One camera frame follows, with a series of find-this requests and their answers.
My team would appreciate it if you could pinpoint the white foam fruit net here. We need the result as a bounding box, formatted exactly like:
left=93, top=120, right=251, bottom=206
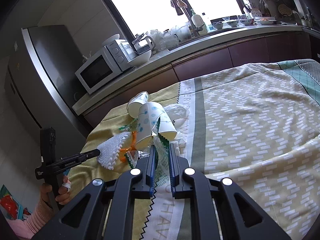
left=97, top=132, right=132, bottom=170

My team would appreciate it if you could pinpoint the green clear plastic wrapper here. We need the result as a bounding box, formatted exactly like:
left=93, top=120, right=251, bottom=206
left=120, top=116, right=169, bottom=187

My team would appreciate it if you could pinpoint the blue dotted paper cup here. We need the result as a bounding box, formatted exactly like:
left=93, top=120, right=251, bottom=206
left=135, top=102, right=164, bottom=151

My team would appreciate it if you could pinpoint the pink sleeve left forearm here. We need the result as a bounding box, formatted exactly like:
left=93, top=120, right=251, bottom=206
left=5, top=198, right=54, bottom=239

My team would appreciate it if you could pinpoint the kitchen counter with cabinets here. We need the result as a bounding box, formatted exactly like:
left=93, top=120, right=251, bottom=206
left=73, top=25, right=319, bottom=127

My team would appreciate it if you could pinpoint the kitchen faucet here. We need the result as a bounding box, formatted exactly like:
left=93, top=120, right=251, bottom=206
left=170, top=0, right=202, bottom=37

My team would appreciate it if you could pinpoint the left hand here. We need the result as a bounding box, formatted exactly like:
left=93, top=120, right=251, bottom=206
left=39, top=174, right=72, bottom=205

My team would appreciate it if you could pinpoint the small orange peel piece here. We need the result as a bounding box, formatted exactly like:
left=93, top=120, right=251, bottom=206
left=119, top=131, right=137, bottom=163

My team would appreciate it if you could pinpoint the lying white paper cup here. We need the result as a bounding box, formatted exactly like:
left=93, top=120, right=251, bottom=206
left=126, top=91, right=149, bottom=119

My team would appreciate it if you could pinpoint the grey refrigerator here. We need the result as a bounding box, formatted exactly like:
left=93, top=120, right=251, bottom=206
left=4, top=25, right=90, bottom=158

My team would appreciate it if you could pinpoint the white microwave oven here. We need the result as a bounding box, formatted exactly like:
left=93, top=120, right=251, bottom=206
left=75, top=39, right=137, bottom=94

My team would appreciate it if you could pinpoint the crumpled white tissue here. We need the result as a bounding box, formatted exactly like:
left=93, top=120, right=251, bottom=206
left=164, top=103, right=190, bottom=152

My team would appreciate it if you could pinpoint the white ceramic bowl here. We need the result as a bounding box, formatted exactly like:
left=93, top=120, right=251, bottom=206
left=128, top=50, right=152, bottom=67

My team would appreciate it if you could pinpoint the glass kettle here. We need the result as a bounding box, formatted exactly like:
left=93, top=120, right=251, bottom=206
left=132, top=33, right=156, bottom=55

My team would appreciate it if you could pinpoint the white soap bottle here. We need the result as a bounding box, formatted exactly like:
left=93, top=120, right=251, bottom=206
left=191, top=9, right=208, bottom=35

